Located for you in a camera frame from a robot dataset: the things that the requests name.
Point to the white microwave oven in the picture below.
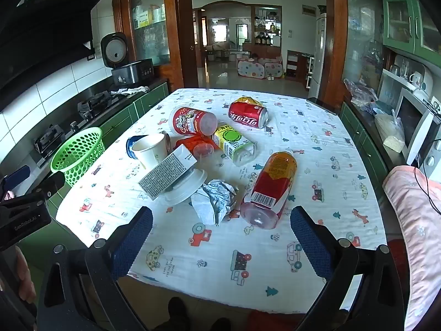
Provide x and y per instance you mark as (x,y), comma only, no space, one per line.
(413,120)

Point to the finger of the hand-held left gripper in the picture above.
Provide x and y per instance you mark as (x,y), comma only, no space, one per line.
(51,182)
(15,179)

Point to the white paper cup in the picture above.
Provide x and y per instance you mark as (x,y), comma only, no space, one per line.
(151,151)

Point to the green wall cabinets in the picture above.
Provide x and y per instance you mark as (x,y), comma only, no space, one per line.
(399,20)

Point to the dotted play tent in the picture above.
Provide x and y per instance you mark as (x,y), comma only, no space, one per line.
(255,69)

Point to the small clear plastic cup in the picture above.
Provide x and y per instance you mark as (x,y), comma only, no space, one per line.
(203,151)

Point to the wooden display shelf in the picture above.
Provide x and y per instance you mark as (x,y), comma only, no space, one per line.
(265,27)

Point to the blue tin can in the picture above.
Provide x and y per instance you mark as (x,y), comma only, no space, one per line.
(130,146)

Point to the grey paper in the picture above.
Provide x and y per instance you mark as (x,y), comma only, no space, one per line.
(213,200)

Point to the person's left hand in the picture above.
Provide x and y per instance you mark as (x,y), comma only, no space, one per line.
(24,275)

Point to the black range hood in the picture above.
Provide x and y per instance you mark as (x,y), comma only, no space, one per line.
(44,24)

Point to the white printed carton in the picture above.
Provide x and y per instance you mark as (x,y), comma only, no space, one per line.
(165,176)

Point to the printed white tablecloth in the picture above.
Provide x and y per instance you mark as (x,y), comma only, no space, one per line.
(206,258)

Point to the pink cloth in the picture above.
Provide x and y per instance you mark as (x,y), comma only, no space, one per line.
(413,213)

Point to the clear plastic bag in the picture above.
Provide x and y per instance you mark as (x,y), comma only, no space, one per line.
(358,91)

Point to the black rice cooker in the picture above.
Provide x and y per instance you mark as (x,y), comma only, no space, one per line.
(131,72)

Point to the yellow snack bag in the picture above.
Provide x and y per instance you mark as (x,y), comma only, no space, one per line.
(249,100)

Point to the black gas stove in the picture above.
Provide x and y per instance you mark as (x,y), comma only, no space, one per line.
(93,105)

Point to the green side cabinets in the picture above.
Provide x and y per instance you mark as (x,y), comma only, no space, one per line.
(361,138)

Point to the white plastic lid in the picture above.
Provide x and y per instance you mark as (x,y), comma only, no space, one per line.
(193,182)

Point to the green base cabinets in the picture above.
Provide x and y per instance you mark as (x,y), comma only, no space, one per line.
(151,98)

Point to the green plastic basket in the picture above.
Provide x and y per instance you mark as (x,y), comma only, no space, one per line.
(79,151)

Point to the red label plastic bottle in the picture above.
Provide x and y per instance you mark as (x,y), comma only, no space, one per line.
(272,186)

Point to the white filled plastic bag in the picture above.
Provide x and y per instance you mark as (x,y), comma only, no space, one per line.
(389,131)

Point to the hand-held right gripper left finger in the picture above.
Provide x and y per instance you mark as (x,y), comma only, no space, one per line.
(132,241)

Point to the white milk carton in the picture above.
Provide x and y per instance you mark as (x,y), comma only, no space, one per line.
(231,141)

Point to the wooden glass door cabinet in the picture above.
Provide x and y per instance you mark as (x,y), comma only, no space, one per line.
(148,13)

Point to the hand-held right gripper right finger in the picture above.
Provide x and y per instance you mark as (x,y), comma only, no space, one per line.
(310,244)

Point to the orange red wrapper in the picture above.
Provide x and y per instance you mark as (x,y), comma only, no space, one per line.
(187,143)

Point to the red soda can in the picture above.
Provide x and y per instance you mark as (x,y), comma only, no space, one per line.
(246,115)

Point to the white rag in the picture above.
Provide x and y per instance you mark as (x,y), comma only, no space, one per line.
(131,90)

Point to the white refrigerator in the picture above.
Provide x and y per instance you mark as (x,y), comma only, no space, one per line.
(318,51)

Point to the red printed paper cup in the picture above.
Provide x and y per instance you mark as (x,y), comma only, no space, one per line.
(187,120)

